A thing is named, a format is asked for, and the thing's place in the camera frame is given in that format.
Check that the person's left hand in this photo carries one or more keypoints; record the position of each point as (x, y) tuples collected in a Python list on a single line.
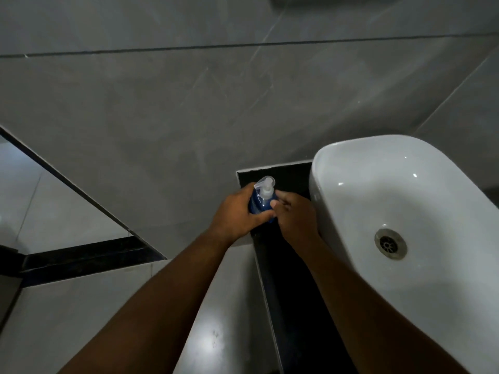
[(234, 216)]

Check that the person's right hand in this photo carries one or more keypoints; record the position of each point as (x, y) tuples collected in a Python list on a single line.
[(298, 222)]

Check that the blue hand soap bottle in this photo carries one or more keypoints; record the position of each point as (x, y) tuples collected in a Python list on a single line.
[(258, 205)]

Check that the clear white pump head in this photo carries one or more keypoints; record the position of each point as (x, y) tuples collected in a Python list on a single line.
[(266, 188)]

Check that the person's right forearm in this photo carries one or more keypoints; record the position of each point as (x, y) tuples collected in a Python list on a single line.
[(374, 319)]

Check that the person's left forearm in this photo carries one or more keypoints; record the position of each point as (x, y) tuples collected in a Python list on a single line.
[(156, 311)]

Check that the metal sink drain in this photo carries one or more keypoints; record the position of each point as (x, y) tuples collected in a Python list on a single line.
[(390, 244)]

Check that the white ceramic sink basin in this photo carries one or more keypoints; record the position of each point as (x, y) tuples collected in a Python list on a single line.
[(429, 198)]

